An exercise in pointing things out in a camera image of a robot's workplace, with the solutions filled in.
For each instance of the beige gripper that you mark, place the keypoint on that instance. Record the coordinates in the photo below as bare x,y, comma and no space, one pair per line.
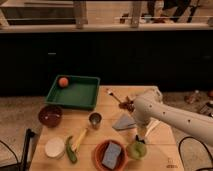
141,133

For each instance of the grey blue towel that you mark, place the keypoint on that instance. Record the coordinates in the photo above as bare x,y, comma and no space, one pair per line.
123,123

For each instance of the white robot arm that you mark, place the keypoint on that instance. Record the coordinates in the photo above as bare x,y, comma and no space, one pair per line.
149,104

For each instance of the green cup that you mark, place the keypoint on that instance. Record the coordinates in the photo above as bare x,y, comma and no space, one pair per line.
136,150

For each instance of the small metal cup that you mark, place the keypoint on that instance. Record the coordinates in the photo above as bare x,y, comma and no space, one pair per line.
95,120

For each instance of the blue grey sponge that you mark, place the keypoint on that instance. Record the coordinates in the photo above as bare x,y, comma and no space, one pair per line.
111,155

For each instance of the orange bowl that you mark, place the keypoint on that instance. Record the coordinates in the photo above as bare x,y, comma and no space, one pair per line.
98,156

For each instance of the brown wooden spoon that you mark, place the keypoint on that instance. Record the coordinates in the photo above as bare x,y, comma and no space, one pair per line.
109,92

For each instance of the yellow corn cob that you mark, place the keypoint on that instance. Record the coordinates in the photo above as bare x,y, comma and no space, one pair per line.
78,141

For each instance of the green plastic tray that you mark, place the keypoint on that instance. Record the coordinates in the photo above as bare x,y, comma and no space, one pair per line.
81,92

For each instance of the green pepper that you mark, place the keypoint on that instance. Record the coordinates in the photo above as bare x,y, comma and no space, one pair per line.
70,153

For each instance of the white round lid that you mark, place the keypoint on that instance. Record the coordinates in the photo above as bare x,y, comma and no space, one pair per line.
54,148

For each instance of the orange ball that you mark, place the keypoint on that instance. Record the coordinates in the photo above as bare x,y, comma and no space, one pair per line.
63,82

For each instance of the dark brown bowl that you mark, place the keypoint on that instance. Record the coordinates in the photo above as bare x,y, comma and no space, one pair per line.
50,116

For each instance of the black stand left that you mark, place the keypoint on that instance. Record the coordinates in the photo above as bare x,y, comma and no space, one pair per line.
20,165

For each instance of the white handled black brush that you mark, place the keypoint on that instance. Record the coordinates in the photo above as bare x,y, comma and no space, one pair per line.
150,127

